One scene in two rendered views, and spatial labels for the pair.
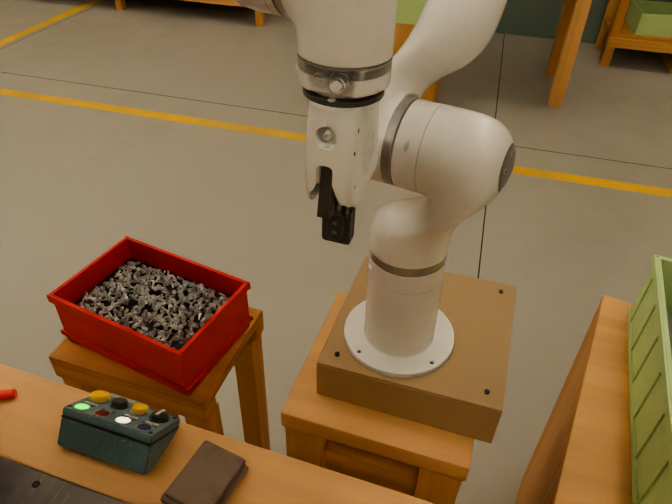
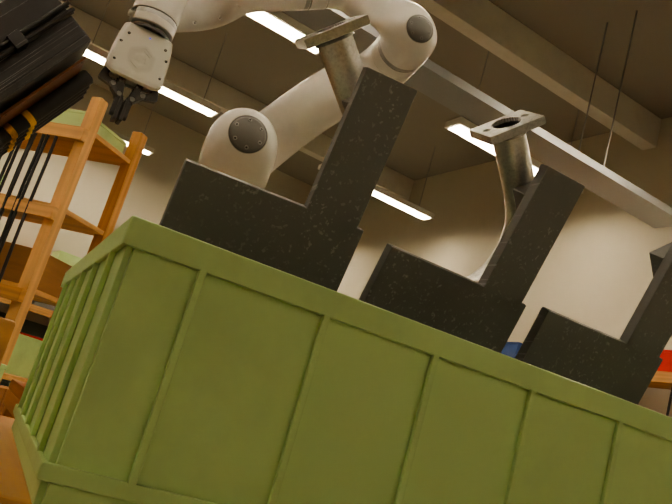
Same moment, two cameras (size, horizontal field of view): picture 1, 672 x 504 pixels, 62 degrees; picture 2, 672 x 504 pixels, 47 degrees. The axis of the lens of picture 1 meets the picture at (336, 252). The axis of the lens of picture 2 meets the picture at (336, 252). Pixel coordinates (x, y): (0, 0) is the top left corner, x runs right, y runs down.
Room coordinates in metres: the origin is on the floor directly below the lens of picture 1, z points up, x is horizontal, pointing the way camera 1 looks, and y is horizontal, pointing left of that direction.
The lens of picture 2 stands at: (-0.02, -1.23, 0.87)
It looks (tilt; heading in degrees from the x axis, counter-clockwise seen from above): 13 degrees up; 49
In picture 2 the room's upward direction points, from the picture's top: 16 degrees clockwise
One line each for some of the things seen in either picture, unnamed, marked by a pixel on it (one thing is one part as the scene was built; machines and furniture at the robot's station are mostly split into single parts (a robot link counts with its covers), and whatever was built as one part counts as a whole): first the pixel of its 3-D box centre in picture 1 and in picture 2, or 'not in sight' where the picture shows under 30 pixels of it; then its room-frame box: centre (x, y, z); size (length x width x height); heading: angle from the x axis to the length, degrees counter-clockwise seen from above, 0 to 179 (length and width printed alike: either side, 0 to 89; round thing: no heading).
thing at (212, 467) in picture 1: (204, 480); not in sight; (0.41, 0.17, 0.91); 0.10 x 0.08 x 0.03; 153
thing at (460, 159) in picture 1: (436, 190); (228, 180); (0.66, -0.14, 1.24); 0.19 x 0.12 x 0.24; 62
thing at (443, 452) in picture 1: (393, 373); not in sight; (0.68, -0.11, 0.83); 0.32 x 0.32 x 0.04; 73
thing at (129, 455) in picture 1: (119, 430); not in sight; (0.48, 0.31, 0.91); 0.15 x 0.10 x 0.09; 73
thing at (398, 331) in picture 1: (402, 295); not in sight; (0.68, -0.11, 1.03); 0.19 x 0.19 x 0.18
